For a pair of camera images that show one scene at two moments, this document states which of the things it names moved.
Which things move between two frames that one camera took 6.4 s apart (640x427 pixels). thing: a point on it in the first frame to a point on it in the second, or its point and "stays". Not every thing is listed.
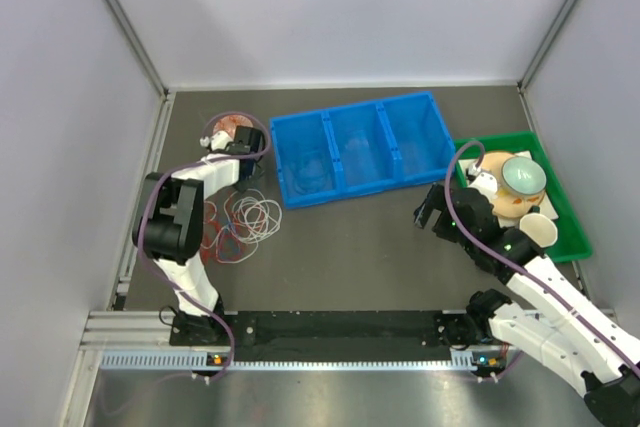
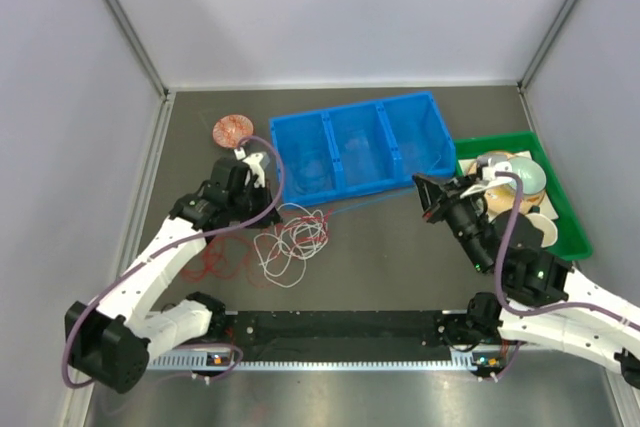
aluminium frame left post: x=122 y=20 stays
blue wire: x=308 y=161 to x=383 y=197
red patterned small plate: x=230 y=124 stays
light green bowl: x=523 y=176 stays
